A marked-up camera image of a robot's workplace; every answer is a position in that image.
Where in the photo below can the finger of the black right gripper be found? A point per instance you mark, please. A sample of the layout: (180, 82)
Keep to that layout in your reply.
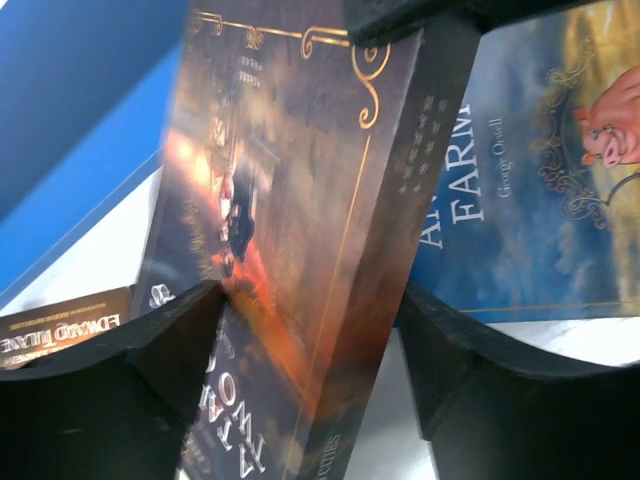
(425, 12)

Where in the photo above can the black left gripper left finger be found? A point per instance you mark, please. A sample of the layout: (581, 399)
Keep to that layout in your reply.
(117, 406)

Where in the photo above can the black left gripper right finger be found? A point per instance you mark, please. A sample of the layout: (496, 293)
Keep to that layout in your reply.
(494, 407)

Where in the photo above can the Tale of Two Cities book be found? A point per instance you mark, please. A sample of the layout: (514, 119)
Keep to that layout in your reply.
(303, 149)

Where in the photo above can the Edward Tulane orange book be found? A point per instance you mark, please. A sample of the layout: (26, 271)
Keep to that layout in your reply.
(31, 334)

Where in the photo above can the Animal Farm book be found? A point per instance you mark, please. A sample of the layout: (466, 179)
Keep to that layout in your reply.
(536, 213)

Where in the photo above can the blue yellow wooden bookshelf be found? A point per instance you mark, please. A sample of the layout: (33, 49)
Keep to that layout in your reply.
(84, 93)

